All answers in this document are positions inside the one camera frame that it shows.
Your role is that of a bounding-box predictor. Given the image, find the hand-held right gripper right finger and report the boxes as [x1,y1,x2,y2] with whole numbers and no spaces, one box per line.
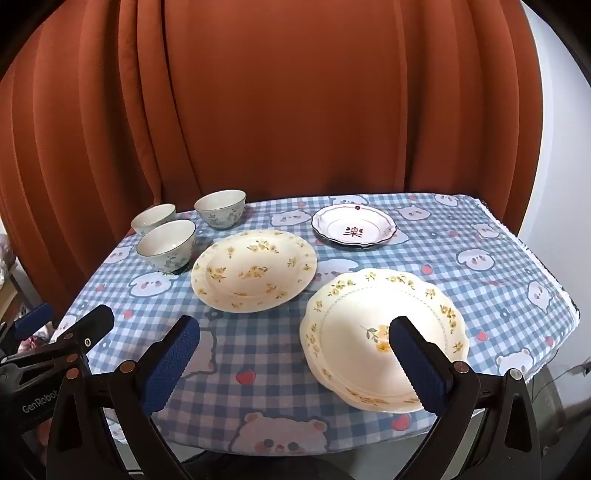
[389,316,543,480]

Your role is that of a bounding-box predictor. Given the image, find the round yellow floral plate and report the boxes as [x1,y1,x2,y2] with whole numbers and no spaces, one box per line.
[191,229,318,313]

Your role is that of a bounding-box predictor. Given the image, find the orange curtain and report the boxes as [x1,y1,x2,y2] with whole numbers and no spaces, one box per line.
[0,0,543,319]

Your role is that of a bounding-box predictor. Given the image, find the blue checked bear tablecloth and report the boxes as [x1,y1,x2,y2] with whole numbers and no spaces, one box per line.
[48,193,580,457]

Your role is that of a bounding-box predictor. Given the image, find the white plate red floral pattern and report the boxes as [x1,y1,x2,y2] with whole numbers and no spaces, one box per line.
[311,204,399,248]

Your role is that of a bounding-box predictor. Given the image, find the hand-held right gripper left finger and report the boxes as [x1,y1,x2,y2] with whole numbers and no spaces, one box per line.
[46,315,201,480]

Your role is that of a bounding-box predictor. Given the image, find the scalloped yellow floral plate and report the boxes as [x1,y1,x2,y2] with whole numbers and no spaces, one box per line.
[299,268,470,414]

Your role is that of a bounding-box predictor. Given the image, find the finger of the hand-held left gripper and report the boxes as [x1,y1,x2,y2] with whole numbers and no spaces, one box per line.
[50,305,115,370]
[0,302,52,365]

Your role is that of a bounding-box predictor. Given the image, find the white bowl blue floral pattern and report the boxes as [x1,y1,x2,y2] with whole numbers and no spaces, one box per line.
[130,203,177,236]
[194,189,246,230]
[137,219,197,273]

